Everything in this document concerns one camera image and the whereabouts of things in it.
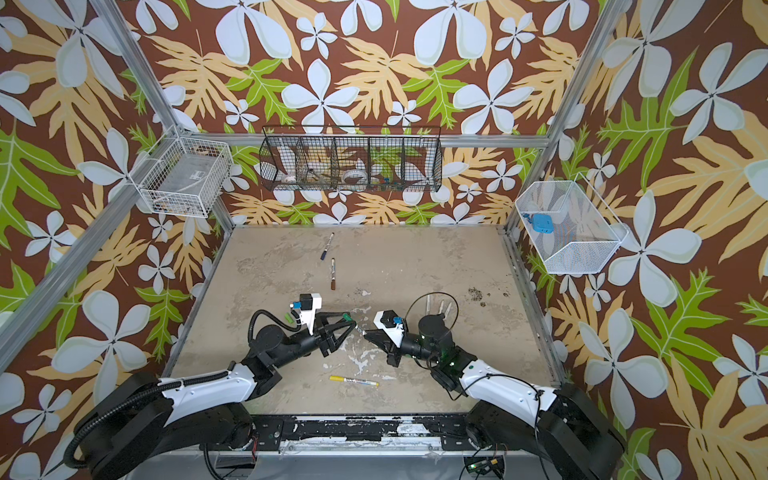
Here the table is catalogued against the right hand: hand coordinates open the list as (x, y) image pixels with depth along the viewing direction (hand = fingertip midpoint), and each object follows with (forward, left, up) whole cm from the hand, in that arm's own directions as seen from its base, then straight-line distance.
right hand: (366, 336), depth 75 cm
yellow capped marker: (-6, +5, -15) cm, 17 cm away
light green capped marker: (+15, -25, -15) cm, 33 cm away
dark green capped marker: (+19, -20, -16) cm, 31 cm away
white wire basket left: (+41, +52, +19) cm, 69 cm away
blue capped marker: (+39, +18, -15) cm, 46 cm away
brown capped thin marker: (+29, +13, -15) cm, 35 cm away
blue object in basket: (+30, -51, +10) cm, 60 cm away
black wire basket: (+56, +6, +16) cm, 58 cm away
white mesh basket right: (+27, -58, +11) cm, 65 cm away
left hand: (+3, +4, +5) cm, 7 cm away
